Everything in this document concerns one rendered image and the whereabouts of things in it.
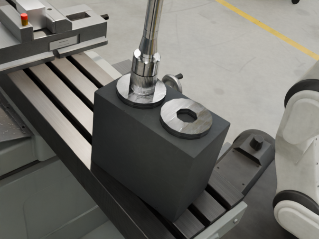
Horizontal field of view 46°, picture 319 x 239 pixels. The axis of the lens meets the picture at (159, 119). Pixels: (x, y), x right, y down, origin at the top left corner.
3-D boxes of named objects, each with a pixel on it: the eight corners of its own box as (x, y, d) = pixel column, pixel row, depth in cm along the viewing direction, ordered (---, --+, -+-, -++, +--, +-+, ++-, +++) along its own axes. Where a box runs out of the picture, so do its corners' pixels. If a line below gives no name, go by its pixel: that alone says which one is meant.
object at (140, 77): (142, 76, 69) (146, 49, 65) (160, 89, 67) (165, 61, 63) (123, 85, 66) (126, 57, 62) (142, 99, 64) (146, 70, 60)
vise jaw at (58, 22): (50, 10, 108) (49, -3, 105) (72, 30, 102) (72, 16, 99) (30, 13, 105) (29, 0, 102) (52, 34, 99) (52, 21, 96)
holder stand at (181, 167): (128, 132, 86) (138, 60, 73) (206, 187, 78) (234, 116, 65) (89, 160, 78) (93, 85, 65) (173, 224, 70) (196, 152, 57)
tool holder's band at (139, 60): (146, 49, 65) (147, 43, 64) (165, 61, 63) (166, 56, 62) (126, 57, 62) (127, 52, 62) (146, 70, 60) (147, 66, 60)
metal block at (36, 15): (35, 17, 103) (34, -4, 99) (46, 27, 100) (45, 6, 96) (17, 21, 100) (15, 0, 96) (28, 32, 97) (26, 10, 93)
